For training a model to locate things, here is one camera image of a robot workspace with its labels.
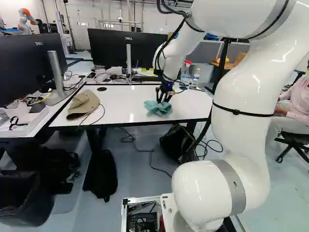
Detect white desk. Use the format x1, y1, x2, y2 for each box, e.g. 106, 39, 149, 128
0, 72, 86, 155

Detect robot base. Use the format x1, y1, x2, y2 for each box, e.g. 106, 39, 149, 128
121, 193, 239, 232

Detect black office chair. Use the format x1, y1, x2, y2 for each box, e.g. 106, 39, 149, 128
274, 131, 309, 174

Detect white table with black legs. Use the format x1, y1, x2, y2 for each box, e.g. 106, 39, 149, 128
48, 81, 216, 160

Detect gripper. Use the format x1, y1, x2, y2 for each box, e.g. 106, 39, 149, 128
155, 80, 175, 104

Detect black backpack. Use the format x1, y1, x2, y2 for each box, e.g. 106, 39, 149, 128
82, 149, 118, 203

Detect clear plastic water bottle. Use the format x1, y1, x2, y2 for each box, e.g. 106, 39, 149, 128
192, 67, 201, 88

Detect large black bag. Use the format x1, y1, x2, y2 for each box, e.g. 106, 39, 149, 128
0, 144, 81, 227

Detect black monitor on silver stand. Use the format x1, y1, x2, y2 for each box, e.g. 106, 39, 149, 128
0, 32, 73, 107
87, 28, 169, 81

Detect khaki hat with cord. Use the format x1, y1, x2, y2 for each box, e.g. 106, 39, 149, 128
66, 89, 106, 130

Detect green towel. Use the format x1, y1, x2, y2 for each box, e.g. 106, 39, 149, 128
144, 100, 173, 118

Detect clear spray bottle red nozzle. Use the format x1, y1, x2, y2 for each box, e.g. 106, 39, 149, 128
181, 60, 193, 86

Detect person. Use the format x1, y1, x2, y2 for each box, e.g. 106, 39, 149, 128
265, 59, 309, 148

